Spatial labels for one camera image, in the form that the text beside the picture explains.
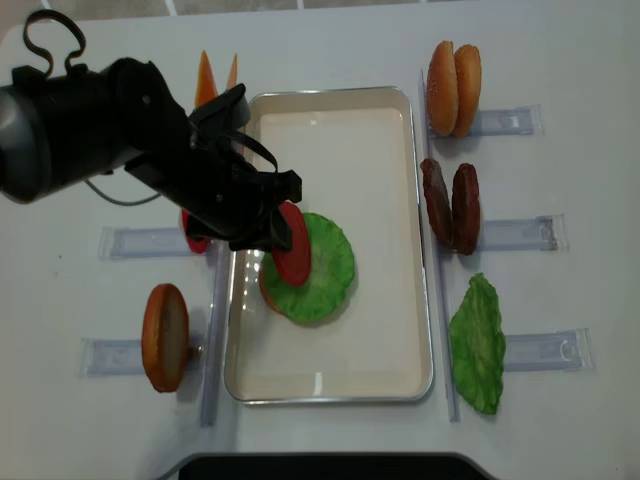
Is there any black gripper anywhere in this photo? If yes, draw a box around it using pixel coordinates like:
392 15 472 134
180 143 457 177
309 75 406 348
125 83 302 251

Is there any red tomato slice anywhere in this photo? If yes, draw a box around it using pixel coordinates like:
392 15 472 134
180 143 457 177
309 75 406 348
272 202 311 287
181 209 211 255

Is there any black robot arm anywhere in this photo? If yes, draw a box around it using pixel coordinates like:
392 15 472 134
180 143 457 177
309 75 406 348
1 58 302 251

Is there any bun slice under lettuce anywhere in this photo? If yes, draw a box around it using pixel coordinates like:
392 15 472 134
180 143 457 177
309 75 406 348
258 270 282 315

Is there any green lettuce on tray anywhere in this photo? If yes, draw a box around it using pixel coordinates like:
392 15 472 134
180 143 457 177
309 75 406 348
261 212 356 326

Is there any red tomato slice standing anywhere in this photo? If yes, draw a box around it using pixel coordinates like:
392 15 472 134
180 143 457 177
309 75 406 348
181 209 211 255

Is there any bread slice standing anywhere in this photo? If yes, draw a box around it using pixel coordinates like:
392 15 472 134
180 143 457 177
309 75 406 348
141 283 189 393

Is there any brown meat patty left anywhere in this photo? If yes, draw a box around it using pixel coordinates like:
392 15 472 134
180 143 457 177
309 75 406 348
420 158 454 250

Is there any brown meat patty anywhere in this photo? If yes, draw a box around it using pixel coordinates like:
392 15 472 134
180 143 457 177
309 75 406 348
452 163 481 255
420 158 454 250

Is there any orange cheese slice left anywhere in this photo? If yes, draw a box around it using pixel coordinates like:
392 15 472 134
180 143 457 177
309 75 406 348
194 50 218 108

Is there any orange cheese slice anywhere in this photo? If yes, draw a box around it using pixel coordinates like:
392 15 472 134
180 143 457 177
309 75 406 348
194 50 218 108
226 55 238 90

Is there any orange cheese slice right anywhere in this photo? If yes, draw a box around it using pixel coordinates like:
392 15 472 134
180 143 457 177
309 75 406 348
226 55 238 90

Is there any brown meat patty right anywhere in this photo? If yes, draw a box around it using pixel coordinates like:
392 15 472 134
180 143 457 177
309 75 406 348
452 163 481 255

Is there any green lettuce leaf standing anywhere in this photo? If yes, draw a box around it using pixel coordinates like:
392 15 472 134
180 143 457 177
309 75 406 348
449 273 506 415

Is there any white metal tray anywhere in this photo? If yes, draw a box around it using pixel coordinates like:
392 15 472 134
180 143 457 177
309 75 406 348
224 86 433 405

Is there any sesame bun top half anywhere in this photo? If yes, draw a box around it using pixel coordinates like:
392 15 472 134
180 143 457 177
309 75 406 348
426 41 459 136

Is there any black monitor edge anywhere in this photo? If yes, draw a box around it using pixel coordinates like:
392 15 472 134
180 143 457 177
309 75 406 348
178 454 488 479

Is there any plain bun half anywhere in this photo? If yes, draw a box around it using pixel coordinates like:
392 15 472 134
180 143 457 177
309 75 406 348
452 44 482 138

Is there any long clear rail left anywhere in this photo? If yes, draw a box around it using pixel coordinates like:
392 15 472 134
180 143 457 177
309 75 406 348
200 242 231 427

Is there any long clear rail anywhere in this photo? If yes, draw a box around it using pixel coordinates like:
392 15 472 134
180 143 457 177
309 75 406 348
419 68 460 423
200 242 231 427

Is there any clear holder rail middle left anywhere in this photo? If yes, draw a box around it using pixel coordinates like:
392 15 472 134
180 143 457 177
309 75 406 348
98 227 197 260

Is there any clear holder rail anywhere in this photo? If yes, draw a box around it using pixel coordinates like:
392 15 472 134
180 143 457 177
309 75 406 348
427 103 544 138
504 328 593 372
98 227 197 260
477 215 569 251
79 337 205 378

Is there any grey cable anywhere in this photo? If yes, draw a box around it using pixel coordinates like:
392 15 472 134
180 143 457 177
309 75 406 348
82 177 164 207

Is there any clear holder rail bottom left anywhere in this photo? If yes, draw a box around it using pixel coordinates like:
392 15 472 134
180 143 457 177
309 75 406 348
79 337 205 378

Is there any long clear rail right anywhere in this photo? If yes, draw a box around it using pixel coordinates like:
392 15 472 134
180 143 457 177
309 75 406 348
419 68 460 423

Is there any clear holder rail top right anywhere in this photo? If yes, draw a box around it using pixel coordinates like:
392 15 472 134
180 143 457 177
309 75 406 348
427 103 544 138

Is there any clear holder rail middle right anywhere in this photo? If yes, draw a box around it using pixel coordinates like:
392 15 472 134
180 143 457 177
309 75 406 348
477 215 569 251

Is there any clear holder rail bottom right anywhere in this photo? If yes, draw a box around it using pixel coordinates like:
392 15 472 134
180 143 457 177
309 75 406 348
504 328 593 372

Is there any black cable loop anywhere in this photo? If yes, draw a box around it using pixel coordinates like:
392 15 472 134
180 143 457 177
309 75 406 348
22 9 87 76

